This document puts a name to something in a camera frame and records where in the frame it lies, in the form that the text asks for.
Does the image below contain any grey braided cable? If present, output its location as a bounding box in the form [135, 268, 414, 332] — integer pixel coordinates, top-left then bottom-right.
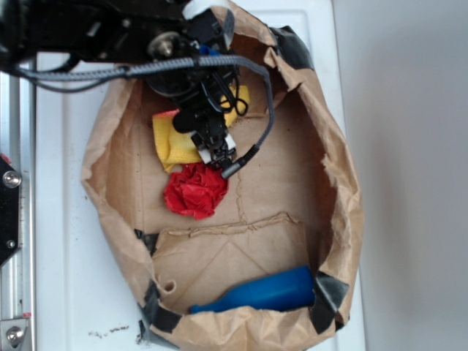
[10, 54, 277, 180]

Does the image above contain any yellow cloth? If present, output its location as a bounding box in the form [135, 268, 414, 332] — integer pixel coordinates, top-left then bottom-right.
[152, 85, 251, 173]

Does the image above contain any aluminium extrusion rail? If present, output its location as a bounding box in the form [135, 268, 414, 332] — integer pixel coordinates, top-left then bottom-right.
[1, 73, 36, 350]

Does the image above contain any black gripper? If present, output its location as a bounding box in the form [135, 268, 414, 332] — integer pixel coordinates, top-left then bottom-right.
[147, 10, 239, 170]

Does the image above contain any black octagonal mount plate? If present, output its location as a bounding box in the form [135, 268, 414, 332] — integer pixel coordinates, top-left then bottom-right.
[0, 154, 22, 267]

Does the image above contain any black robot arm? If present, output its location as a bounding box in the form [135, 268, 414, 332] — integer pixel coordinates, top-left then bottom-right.
[1, 1, 240, 173]

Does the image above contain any blue plastic bottle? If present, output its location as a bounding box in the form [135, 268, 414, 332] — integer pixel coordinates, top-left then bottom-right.
[190, 266, 316, 314]

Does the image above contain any brown paper bag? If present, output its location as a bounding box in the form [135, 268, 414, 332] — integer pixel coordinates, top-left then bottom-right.
[81, 4, 364, 350]

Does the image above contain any metal corner bracket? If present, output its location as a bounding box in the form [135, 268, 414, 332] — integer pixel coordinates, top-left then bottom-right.
[1, 318, 31, 351]

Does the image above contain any red crumpled paper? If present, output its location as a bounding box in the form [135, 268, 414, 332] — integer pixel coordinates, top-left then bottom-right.
[163, 163, 229, 220]

